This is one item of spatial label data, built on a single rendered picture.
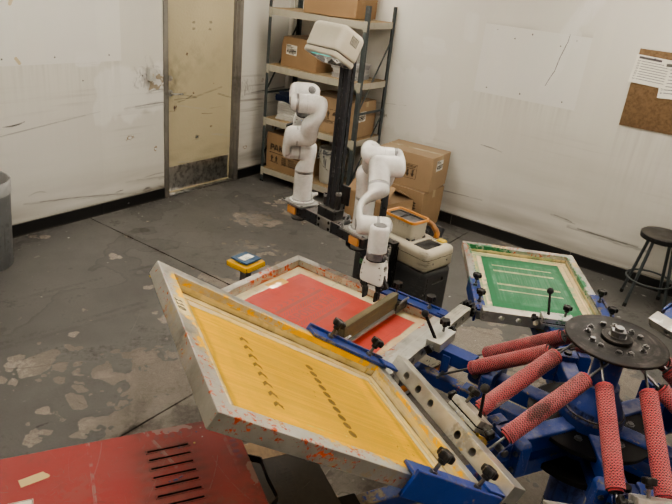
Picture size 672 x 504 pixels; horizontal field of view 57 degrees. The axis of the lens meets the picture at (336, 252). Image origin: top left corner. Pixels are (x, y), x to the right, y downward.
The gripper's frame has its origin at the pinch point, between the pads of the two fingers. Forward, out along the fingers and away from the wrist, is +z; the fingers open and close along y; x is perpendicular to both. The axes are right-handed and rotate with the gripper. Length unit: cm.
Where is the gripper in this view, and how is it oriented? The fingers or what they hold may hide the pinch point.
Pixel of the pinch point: (370, 294)
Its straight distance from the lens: 239.8
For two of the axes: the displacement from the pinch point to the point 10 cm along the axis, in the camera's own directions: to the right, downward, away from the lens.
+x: -6.0, 2.7, -7.6
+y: -8.0, -3.2, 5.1
